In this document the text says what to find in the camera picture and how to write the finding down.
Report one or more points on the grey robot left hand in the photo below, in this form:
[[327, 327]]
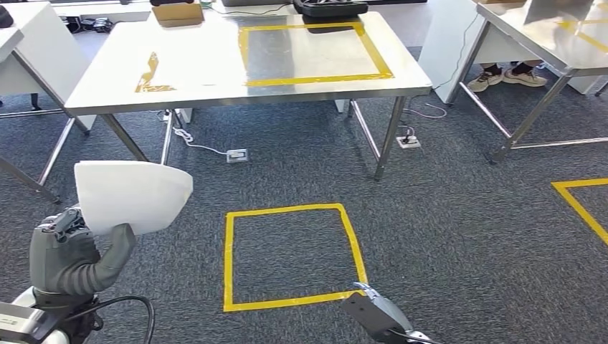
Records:
[[62, 261]]

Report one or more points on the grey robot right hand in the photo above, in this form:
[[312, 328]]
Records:
[[368, 290]]

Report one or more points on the white curved plastic part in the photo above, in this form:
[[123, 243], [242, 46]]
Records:
[[133, 194]]

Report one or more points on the yellow floor tape square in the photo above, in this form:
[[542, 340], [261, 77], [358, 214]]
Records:
[[582, 183], [229, 261]]

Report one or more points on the floor power socket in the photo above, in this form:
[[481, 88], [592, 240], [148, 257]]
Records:
[[237, 155], [408, 141]]

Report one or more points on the white power strip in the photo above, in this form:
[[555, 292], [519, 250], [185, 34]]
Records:
[[167, 116]]

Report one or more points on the yellow table tape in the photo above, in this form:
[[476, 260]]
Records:
[[313, 79]]

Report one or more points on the steel table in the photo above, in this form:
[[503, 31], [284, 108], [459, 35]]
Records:
[[199, 61], [9, 40]]

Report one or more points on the black bag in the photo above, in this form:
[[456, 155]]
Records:
[[5, 16]]

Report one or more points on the cardboard box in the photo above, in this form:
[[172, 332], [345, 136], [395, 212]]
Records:
[[178, 14]]

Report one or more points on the black foam-lined case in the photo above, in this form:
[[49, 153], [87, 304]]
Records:
[[332, 9]]

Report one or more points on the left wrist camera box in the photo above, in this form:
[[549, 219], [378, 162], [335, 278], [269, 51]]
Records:
[[19, 323]]

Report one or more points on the steel table frame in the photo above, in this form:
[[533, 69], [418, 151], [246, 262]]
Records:
[[522, 28]]

